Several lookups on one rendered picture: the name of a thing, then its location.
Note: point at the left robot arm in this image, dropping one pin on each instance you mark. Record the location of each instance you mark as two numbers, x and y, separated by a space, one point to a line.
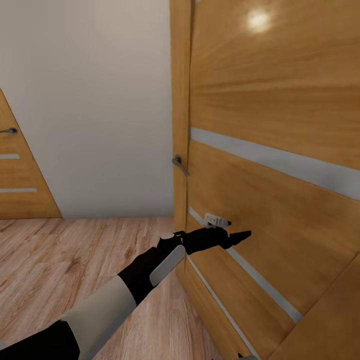
81 332

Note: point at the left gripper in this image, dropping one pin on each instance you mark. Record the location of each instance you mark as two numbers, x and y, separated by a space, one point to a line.
211 237

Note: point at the door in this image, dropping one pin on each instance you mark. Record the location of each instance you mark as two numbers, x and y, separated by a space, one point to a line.
266 136
24 193

